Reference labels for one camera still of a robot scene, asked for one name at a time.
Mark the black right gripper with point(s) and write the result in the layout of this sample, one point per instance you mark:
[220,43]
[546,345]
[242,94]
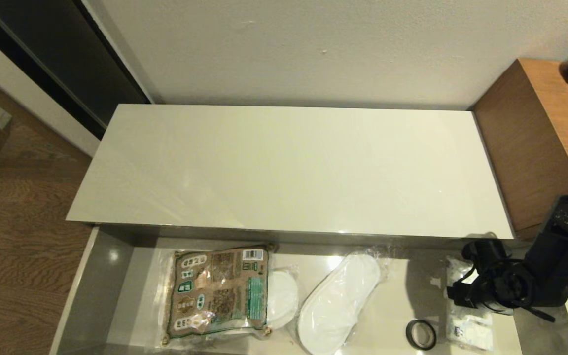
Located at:
[466,296]

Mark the blue patterned tissue pack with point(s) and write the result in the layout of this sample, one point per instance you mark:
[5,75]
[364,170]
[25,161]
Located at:
[471,330]

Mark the dark adhesive tape roll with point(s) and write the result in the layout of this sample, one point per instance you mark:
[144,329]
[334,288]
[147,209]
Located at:
[408,337]

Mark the brown green printed food bag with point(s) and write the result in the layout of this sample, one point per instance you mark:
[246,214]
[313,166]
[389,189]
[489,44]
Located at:
[220,291]

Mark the white cabinet drawer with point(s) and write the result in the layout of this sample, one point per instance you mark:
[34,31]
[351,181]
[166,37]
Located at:
[101,296]

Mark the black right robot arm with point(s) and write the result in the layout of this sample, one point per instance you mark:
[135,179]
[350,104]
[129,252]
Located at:
[560,246]

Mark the brown wooden side cabinet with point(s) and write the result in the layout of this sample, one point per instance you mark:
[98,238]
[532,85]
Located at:
[525,138]

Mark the white glossy cabinet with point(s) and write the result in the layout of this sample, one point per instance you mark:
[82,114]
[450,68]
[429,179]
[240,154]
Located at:
[289,167]

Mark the dark sliding door panel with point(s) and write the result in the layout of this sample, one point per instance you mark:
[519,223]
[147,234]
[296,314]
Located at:
[67,54]

